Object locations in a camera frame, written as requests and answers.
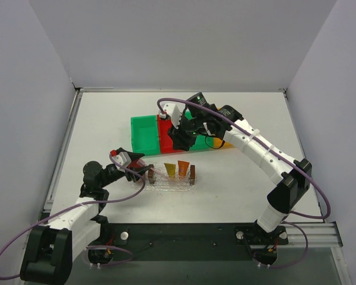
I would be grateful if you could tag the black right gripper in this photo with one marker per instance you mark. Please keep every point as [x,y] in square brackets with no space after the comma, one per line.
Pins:
[181,140]

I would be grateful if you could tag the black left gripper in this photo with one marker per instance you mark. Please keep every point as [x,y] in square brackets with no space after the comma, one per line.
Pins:
[130,171]

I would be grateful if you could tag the brown tray handle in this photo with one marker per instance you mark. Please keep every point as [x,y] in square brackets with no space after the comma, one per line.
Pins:
[151,174]
[192,176]

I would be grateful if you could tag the orange toothpaste tube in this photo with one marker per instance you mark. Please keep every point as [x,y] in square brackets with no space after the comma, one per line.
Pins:
[182,168]

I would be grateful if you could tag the yellow toothpaste tube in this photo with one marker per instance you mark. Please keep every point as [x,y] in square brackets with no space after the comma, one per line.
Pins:
[171,170]

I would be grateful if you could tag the clear textured glass tray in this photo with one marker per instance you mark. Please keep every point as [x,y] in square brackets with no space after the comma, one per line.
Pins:
[170,185]

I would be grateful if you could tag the pink plastic cup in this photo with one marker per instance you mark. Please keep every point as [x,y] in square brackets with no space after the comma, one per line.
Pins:
[137,169]

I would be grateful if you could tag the white toothbrush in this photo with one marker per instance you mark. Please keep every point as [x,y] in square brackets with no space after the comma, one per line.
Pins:
[141,162]

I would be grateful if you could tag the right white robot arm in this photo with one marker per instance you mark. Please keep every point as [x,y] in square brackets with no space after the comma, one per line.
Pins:
[290,176]

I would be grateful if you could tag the red plastic bin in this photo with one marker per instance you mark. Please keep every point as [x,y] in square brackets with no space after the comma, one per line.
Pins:
[166,143]

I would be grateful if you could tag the right green plastic bin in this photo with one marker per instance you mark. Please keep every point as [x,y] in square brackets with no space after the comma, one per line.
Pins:
[202,142]

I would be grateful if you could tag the green plastic bin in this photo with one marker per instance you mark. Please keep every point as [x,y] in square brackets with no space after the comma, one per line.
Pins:
[202,142]
[144,135]

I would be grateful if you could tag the left green plastic bin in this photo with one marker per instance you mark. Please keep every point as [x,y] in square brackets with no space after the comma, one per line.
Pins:
[144,135]

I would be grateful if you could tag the orange plastic bin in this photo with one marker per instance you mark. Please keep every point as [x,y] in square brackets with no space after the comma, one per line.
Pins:
[227,144]

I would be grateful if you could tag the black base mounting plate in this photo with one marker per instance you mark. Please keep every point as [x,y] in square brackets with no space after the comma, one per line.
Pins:
[186,242]

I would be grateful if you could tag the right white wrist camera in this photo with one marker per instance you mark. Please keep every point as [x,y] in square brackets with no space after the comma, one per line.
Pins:
[171,111]

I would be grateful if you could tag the aluminium table edge rail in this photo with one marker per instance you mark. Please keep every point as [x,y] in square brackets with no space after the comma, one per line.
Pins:
[125,104]

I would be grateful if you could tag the front aluminium rail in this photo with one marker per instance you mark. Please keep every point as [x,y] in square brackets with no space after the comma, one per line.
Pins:
[312,234]

